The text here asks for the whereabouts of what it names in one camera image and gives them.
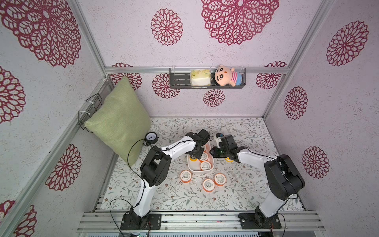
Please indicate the black pressure gauge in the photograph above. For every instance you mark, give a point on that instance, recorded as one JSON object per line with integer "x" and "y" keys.
{"x": 150, "y": 139}

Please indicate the yellow green sponge pack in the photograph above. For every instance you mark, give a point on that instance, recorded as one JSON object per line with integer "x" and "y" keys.
{"x": 200, "y": 78}

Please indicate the black wall shelf basket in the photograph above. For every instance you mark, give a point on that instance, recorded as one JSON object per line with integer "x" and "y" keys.
{"x": 182, "y": 79}

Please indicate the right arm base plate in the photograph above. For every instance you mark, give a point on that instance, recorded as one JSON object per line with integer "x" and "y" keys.
{"x": 259, "y": 221}

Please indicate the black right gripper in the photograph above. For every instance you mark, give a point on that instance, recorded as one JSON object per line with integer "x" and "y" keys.
{"x": 223, "y": 152}

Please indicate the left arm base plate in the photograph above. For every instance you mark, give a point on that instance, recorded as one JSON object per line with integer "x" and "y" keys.
{"x": 134, "y": 222}

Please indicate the yellow tape roll right middle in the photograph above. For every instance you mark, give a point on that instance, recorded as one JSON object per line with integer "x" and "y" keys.
{"x": 228, "y": 160}

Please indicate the green square pillow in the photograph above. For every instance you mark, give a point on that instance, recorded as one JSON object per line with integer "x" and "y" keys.
{"x": 121, "y": 122}

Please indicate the aluminium front rail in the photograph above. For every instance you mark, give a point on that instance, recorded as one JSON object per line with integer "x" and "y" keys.
{"x": 201, "y": 221}

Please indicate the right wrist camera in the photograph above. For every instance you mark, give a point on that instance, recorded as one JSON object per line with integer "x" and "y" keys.
{"x": 218, "y": 139}

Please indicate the white plastic storage box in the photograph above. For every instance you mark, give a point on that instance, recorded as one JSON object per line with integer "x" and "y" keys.
{"x": 194, "y": 167}

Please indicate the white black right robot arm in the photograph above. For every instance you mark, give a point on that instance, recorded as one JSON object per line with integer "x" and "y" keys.
{"x": 284, "y": 179}

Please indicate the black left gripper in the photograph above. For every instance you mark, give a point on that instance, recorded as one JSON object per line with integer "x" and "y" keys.
{"x": 199, "y": 155}

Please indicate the orange white tape roll bottom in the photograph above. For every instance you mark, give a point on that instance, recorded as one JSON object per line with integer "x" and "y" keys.
{"x": 208, "y": 185}

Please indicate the plush doll striped shirt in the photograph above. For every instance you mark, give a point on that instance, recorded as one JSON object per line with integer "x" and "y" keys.
{"x": 225, "y": 76}

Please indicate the black wire wall rack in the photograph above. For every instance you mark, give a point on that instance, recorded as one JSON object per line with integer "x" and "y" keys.
{"x": 92, "y": 105}

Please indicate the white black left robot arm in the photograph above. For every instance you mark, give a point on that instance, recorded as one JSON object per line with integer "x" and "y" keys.
{"x": 155, "y": 167}

